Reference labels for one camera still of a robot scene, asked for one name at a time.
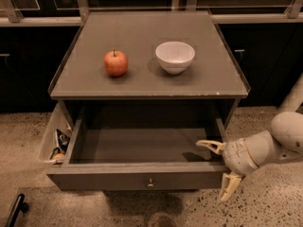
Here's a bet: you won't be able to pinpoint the dark snack bag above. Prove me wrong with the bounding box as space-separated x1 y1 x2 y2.
55 130 70 153

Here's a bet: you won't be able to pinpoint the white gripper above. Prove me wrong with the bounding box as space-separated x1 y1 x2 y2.
196 138 258 202

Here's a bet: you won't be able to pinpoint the dark wall cabinets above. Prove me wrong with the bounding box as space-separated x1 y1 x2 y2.
0 23 303 113

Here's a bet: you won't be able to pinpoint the red apple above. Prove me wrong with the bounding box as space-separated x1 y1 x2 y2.
103 50 128 77

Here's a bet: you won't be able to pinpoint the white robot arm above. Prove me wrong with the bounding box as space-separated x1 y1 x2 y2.
196 75 303 201

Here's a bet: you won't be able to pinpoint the metal window frame rail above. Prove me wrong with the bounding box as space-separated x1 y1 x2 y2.
1 0 303 26

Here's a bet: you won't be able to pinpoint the grey top drawer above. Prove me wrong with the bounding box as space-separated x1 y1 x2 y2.
47 106 227 191

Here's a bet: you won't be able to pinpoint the black handle bar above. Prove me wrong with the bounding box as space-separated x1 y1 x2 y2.
5 194 29 227

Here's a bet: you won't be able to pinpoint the white ceramic bowl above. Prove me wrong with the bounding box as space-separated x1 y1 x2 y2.
155 42 195 75

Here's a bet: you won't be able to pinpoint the grey drawer cabinet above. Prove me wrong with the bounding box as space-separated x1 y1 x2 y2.
49 11 250 125

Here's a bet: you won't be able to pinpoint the translucent plastic bin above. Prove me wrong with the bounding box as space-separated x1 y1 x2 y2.
39 104 72 163

